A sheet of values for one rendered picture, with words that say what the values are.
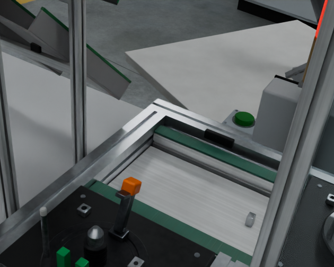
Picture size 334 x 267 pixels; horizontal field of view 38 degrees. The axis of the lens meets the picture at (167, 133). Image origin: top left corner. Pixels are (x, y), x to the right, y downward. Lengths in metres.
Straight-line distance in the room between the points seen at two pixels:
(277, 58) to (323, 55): 1.06
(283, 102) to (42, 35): 0.40
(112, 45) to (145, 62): 2.07
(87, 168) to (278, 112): 0.40
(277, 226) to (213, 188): 0.31
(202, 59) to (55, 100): 0.47
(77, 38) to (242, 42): 0.89
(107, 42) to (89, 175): 2.71
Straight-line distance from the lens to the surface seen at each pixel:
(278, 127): 0.55
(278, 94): 0.53
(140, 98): 2.84
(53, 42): 0.78
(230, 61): 1.45
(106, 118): 1.13
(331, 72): 0.47
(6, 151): 0.73
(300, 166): 0.53
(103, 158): 0.85
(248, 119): 0.98
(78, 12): 0.75
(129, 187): 0.64
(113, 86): 0.92
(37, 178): 0.97
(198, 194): 0.86
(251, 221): 0.82
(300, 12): 4.03
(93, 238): 0.61
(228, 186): 0.89
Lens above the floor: 1.49
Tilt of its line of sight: 35 degrees down
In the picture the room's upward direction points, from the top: 6 degrees clockwise
